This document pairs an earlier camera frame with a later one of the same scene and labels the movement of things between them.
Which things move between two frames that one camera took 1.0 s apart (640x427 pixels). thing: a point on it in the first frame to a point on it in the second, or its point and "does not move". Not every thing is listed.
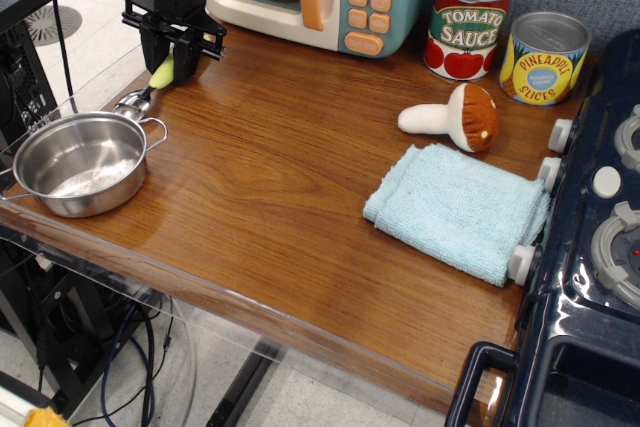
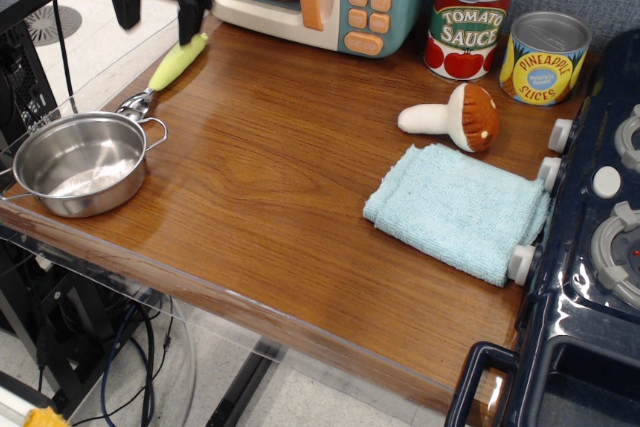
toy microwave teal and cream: x=370 y=1 does not move
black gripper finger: x=186 y=59 to x=190 y=14
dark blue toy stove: x=578 y=361 does not move
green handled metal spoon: x=138 y=104 does not move
